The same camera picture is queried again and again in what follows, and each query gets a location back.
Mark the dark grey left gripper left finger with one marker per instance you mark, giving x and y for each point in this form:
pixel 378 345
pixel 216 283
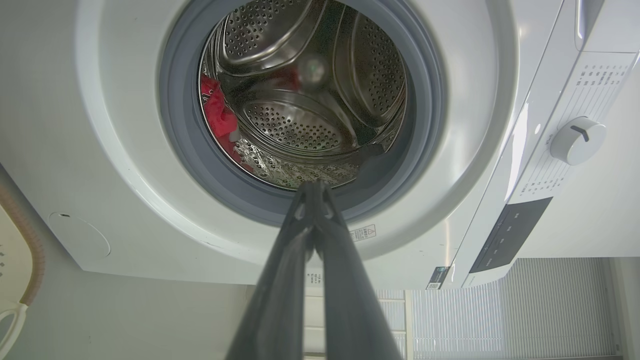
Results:
pixel 280 300

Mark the white front-load washing machine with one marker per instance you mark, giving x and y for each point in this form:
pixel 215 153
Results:
pixel 100 150

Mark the white round program knob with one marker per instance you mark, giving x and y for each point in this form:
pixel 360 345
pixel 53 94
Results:
pixel 577 142

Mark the blue energy label sticker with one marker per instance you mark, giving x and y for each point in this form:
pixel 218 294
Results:
pixel 438 278

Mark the white detergent drawer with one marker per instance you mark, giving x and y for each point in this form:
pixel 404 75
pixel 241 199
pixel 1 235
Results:
pixel 610 25

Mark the stainless steel washing machine drum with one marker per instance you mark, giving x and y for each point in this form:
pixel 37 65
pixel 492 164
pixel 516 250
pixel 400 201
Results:
pixel 300 125

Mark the grey rubber door gasket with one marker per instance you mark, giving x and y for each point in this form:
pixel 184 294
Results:
pixel 182 150

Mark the dark grey touch control panel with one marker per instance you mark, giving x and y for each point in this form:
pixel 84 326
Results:
pixel 510 235

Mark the round white filter cover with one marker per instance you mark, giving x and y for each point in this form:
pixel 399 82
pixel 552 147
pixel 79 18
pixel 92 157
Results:
pixel 80 235

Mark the red cloth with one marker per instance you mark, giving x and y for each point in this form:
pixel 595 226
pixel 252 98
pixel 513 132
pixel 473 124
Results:
pixel 218 114

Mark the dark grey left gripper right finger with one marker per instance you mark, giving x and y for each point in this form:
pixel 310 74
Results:
pixel 350 310

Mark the grey warning sticker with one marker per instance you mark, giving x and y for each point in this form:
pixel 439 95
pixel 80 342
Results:
pixel 363 233

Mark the beige perforated laundry basket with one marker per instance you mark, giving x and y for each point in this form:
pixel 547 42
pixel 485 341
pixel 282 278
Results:
pixel 12 250

